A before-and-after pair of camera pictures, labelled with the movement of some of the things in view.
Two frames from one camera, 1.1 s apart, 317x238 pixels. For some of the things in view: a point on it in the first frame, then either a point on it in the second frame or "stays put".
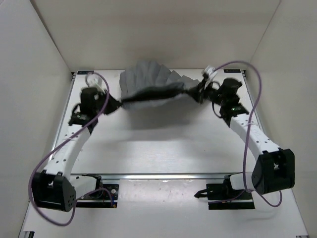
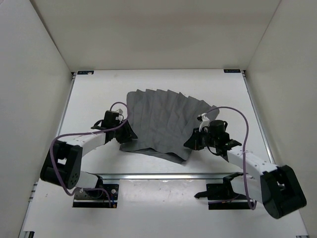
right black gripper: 198,92 → 193,142
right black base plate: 221,197 stays put
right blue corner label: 232,71 stays put
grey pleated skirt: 147,85 → 163,120
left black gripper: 115,104 → 129,133
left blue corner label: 84,72 stays put
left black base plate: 105,197 stays put
